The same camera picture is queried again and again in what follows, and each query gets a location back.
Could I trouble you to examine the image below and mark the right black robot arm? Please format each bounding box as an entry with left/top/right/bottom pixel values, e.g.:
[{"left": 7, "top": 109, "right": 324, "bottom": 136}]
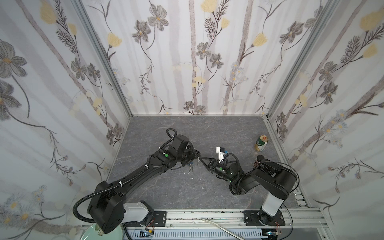
[{"left": 199, "top": 154, "right": 300, "bottom": 224}]

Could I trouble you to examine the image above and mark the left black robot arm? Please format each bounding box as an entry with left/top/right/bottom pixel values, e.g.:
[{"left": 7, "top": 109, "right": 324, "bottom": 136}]
[{"left": 86, "top": 135, "right": 201, "bottom": 234}]

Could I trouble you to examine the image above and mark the small dark spice bottle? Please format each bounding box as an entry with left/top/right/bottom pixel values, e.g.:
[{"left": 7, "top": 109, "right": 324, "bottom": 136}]
[{"left": 254, "top": 155, "right": 265, "bottom": 169}]

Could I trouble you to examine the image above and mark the green beer can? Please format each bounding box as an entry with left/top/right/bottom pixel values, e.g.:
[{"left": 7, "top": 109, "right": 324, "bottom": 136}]
[{"left": 255, "top": 135, "right": 269, "bottom": 152}]

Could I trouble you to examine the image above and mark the green floral plate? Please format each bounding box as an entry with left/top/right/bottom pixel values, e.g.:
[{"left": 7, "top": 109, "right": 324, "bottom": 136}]
[{"left": 81, "top": 224, "right": 123, "bottom": 240}]

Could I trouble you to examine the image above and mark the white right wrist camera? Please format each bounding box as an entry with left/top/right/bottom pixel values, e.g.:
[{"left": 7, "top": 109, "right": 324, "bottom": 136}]
[{"left": 216, "top": 147, "right": 227, "bottom": 163}]

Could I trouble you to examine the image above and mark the white slotted cable duct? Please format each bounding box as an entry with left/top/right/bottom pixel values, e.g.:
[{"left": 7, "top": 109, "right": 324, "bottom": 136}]
[{"left": 128, "top": 229, "right": 268, "bottom": 240}]

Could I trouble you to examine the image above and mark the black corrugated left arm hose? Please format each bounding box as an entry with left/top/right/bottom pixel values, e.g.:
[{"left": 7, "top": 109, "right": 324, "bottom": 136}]
[{"left": 72, "top": 173, "right": 148, "bottom": 224}]

